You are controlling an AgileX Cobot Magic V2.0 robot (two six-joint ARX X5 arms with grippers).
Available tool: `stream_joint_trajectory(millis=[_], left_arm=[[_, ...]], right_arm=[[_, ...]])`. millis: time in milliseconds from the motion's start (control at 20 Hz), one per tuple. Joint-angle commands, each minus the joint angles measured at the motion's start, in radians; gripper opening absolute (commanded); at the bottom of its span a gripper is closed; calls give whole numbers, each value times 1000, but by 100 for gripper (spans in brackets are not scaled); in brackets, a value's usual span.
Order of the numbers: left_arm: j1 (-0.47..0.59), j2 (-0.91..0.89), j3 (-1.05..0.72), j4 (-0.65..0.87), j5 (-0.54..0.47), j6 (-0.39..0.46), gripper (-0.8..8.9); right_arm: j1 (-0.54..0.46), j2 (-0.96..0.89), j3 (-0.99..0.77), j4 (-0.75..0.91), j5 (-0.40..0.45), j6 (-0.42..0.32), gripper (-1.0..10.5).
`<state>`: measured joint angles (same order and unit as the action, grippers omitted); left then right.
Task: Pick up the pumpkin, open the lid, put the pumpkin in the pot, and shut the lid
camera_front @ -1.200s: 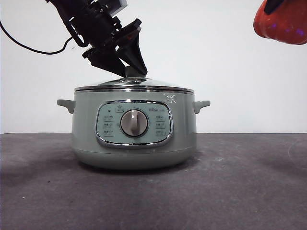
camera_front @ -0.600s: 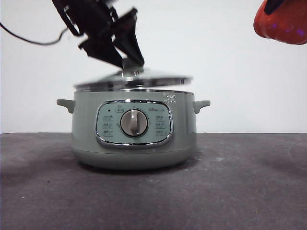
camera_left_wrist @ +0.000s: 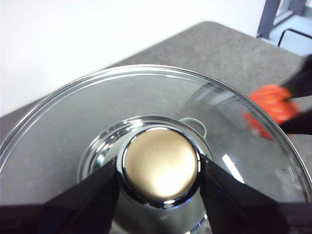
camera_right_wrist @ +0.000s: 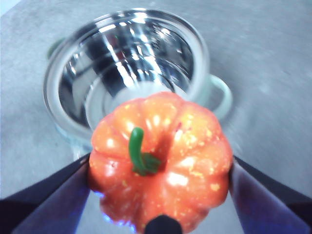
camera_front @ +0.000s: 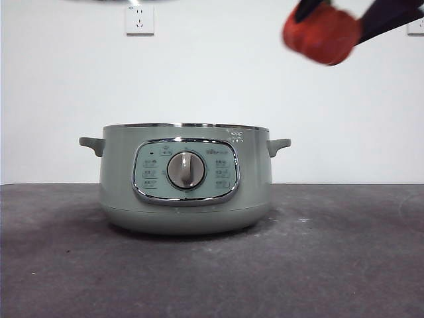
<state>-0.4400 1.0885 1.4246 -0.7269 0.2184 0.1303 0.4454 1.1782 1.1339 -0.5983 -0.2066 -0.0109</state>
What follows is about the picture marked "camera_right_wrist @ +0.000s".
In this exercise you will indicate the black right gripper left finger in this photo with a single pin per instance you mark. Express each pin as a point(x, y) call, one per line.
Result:
point(48, 207)

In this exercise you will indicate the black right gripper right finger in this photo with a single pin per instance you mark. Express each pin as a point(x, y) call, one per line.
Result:
point(270, 207)

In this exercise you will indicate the orange toy pumpkin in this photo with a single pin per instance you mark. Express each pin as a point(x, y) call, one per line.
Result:
point(170, 170)

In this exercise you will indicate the pale green electric pot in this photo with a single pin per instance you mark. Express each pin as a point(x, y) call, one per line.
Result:
point(122, 61)

